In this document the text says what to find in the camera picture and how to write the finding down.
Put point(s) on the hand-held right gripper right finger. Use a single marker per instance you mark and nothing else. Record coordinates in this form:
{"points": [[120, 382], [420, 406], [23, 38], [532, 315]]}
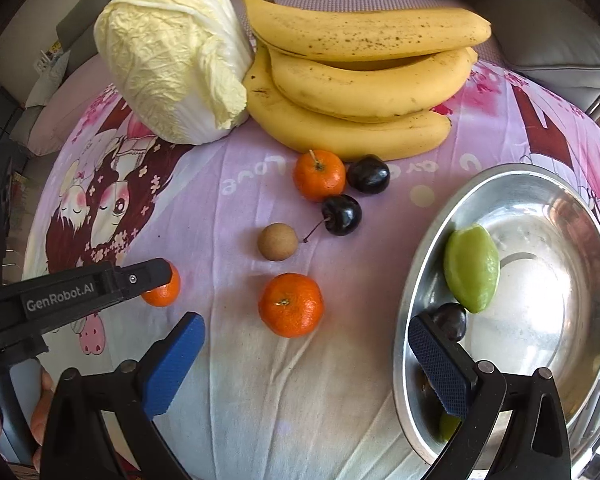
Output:
{"points": [[437, 365]]}

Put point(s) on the green apple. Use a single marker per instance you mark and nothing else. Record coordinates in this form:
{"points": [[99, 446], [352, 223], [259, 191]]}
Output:
{"points": [[448, 426]]}

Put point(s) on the large tangerine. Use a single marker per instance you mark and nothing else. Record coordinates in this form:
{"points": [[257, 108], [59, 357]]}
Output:
{"points": [[291, 307]]}

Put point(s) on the stainless steel basin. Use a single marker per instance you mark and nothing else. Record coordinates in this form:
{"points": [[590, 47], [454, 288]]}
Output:
{"points": [[545, 310]]}

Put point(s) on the grey leather cushion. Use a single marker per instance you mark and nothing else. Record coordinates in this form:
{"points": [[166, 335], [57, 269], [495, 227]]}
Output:
{"points": [[555, 35]]}

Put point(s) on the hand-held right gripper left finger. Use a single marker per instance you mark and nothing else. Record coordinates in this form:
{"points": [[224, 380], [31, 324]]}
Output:
{"points": [[175, 365]]}

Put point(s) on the dark red cherry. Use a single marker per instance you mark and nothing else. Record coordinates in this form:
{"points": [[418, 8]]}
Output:
{"points": [[341, 215], [368, 175], [452, 321]]}

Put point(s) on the tangerine with stem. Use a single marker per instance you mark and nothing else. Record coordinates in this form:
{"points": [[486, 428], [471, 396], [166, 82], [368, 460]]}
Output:
{"points": [[319, 177]]}

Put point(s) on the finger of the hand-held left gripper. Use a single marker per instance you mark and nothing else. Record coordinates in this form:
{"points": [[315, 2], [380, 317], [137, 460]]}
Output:
{"points": [[145, 274]]}

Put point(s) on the small green mango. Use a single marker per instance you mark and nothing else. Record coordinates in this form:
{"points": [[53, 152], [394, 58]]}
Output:
{"points": [[472, 270]]}

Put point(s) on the napa cabbage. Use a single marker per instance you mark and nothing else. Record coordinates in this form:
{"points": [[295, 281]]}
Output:
{"points": [[170, 60]]}

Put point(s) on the small tangerine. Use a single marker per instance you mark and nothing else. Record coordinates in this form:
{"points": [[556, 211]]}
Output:
{"points": [[162, 294]]}

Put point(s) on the person's left hand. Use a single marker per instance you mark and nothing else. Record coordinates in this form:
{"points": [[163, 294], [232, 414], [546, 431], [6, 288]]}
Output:
{"points": [[44, 410]]}

